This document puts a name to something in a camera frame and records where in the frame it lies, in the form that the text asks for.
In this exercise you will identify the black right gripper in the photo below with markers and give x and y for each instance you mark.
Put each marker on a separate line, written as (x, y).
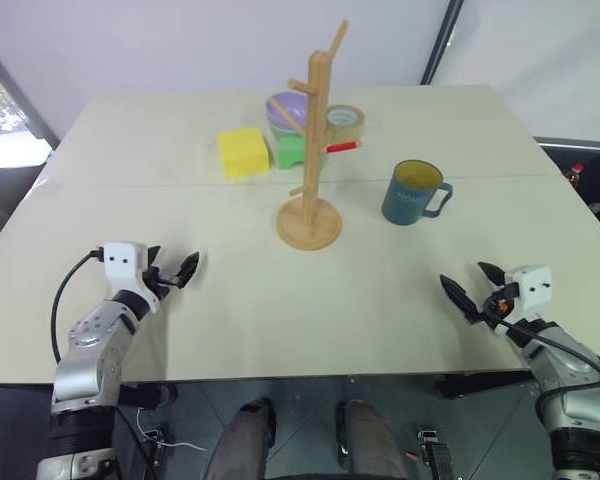
(500, 305)

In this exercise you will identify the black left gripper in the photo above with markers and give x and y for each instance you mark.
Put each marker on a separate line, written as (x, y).
(159, 285)

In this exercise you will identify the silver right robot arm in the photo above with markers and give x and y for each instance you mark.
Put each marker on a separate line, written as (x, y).
(575, 395)

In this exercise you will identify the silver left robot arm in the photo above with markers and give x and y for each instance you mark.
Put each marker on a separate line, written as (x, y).
(87, 350)

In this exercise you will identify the wooden mug tree stand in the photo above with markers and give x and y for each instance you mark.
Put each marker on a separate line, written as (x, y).
(310, 227)

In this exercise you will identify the blue mug yellow inside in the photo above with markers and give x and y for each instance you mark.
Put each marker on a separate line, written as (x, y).
(407, 200)

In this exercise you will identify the yellow foam block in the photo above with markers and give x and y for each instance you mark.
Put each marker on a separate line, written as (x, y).
(242, 152)

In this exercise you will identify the black equipment with red part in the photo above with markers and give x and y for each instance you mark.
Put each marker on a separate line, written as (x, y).
(590, 175)

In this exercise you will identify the small green stool block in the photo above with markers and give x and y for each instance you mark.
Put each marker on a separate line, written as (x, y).
(291, 152)

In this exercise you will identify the black floor device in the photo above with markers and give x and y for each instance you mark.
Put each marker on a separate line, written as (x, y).
(435, 450)

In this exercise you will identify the dark rounded leg shape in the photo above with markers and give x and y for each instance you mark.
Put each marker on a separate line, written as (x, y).
(240, 440)
(372, 440)

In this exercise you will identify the purple bowl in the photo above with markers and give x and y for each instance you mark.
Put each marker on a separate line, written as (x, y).
(286, 107)

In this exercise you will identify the red tape mark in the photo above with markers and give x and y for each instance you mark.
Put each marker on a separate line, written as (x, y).
(341, 147)

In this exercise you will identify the brown packing tape roll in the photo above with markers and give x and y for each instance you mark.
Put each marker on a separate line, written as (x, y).
(347, 122)

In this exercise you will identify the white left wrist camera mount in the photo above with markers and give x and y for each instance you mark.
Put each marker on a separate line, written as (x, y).
(125, 270)

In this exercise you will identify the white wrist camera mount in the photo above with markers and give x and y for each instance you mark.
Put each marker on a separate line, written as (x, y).
(532, 290)
(125, 270)

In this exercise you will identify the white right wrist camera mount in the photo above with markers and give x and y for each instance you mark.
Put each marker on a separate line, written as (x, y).
(532, 290)

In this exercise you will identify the black table bracket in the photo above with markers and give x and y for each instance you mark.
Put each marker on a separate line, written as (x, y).
(147, 395)

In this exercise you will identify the dark window frame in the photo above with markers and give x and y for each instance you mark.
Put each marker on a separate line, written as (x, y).
(17, 92)

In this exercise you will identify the dark wall post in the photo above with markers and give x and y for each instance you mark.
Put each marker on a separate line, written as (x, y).
(440, 42)

